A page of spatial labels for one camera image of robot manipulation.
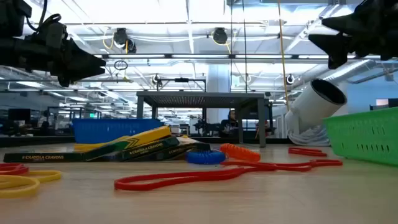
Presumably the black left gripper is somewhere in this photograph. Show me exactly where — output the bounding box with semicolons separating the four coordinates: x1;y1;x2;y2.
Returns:
0;14;107;88

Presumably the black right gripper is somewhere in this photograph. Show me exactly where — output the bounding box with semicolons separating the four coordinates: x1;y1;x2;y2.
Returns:
308;0;398;70

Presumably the blue plastic basket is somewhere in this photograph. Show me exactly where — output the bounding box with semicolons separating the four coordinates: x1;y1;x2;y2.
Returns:
72;118;165;144

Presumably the red rubber band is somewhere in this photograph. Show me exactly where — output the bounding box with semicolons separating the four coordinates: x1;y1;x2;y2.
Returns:
254;159;344;172
0;162;30;176
287;146;328;157
113;160;313;192

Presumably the yellow rubber band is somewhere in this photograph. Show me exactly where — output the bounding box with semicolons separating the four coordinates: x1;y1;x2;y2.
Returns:
0;169;63;200

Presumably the blue coil wrist keychain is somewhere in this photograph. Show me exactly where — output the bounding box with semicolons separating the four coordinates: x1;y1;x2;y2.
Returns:
185;149;227;166

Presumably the orange coil wrist keychain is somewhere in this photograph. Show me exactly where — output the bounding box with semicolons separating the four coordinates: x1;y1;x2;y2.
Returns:
220;142;262;163

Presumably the black computer monitor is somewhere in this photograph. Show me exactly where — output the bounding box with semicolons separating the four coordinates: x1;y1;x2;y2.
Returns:
369;98;398;111

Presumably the green plastic basket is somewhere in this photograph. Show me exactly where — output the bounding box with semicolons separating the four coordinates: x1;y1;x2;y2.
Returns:
323;107;398;167

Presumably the grey perforated metal shelf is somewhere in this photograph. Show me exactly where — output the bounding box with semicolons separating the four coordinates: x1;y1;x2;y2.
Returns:
136;90;267;148

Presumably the person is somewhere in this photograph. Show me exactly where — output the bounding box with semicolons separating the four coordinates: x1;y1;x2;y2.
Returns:
219;109;241;138

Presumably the silver ventilation duct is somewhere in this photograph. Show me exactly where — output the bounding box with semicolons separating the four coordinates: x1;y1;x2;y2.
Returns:
323;58;398;82

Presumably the yellow power cord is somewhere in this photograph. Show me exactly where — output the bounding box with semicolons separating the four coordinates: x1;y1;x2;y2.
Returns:
277;0;290;112

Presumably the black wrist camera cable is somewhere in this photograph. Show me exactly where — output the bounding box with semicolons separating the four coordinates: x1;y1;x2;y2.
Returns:
26;0;63;34

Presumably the black aluminium table frame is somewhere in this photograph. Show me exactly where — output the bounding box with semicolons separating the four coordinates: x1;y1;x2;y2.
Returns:
0;135;293;148

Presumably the white bundled lamp cord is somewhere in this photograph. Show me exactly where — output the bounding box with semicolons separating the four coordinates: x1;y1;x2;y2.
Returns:
287;124;331;147

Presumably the black hanging cable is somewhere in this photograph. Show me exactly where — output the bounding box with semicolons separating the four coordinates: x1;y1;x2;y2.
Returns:
229;0;234;94

